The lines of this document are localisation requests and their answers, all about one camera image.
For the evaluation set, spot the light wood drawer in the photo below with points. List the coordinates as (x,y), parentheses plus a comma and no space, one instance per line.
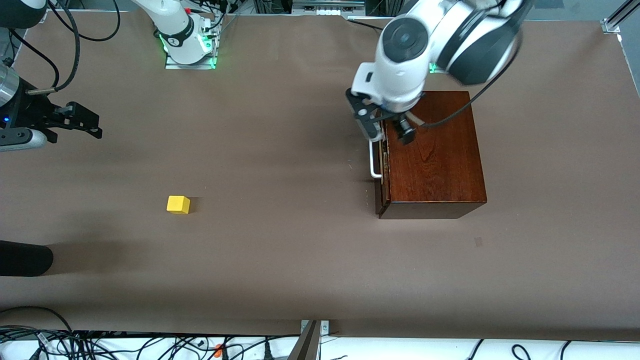
(384,195)

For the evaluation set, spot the yellow block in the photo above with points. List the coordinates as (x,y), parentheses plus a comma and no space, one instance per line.
(177,205)

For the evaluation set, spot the grey power strip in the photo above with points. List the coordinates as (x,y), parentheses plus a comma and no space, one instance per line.
(330,6)

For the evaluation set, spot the left arm aluminium base plate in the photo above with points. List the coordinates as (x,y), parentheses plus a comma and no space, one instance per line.
(434,70)

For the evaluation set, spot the dark grey mounting bar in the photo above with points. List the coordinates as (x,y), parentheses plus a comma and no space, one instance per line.
(306,347)

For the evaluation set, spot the right arm aluminium base plate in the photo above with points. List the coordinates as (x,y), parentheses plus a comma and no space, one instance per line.
(190,66)

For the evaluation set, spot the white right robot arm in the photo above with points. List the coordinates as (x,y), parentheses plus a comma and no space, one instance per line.
(180,30)

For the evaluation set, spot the aluminium profile post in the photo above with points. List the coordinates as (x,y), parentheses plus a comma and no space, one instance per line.
(617,17)

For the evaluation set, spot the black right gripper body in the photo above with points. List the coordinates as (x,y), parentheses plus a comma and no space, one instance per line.
(28,111)

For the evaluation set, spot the black cylinder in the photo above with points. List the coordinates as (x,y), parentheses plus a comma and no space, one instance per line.
(25,257)

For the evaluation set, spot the brown table cover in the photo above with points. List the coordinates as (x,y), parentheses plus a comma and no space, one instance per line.
(250,250)

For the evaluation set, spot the dark brown wooden cabinet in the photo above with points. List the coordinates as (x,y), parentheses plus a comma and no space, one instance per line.
(435,165)

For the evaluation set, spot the small aluminium bracket plate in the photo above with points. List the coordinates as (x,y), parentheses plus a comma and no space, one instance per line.
(325,327)

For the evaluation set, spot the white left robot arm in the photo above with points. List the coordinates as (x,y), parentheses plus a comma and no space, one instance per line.
(400,65)

